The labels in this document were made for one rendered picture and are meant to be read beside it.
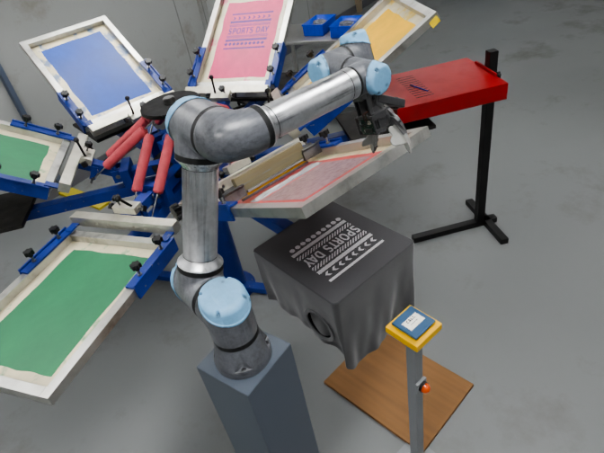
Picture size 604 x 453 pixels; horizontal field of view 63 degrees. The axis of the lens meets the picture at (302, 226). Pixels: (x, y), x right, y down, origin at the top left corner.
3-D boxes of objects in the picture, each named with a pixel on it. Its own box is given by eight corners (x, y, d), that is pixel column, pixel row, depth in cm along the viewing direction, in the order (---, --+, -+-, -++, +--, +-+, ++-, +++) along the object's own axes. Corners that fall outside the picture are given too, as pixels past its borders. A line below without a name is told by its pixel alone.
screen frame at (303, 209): (431, 136, 167) (428, 125, 166) (306, 218, 140) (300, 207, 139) (306, 156, 233) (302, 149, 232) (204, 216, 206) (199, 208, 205)
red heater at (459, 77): (466, 74, 298) (467, 54, 290) (506, 102, 261) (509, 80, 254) (370, 96, 293) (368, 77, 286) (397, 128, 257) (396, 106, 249)
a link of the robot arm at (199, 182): (193, 328, 121) (191, 108, 98) (167, 298, 131) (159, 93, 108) (235, 312, 128) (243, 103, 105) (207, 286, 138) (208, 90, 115)
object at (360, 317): (417, 315, 217) (416, 240, 191) (347, 379, 196) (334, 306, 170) (412, 311, 219) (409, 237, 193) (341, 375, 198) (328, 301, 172)
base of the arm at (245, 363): (247, 389, 119) (237, 364, 113) (203, 365, 127) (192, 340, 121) (283, 344, 128) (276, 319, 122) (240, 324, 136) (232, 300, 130)
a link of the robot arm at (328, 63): (332, 64, 116) (364, 48, 121) (302, 57, 124) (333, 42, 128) (335, 94, 121) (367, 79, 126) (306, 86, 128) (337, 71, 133)
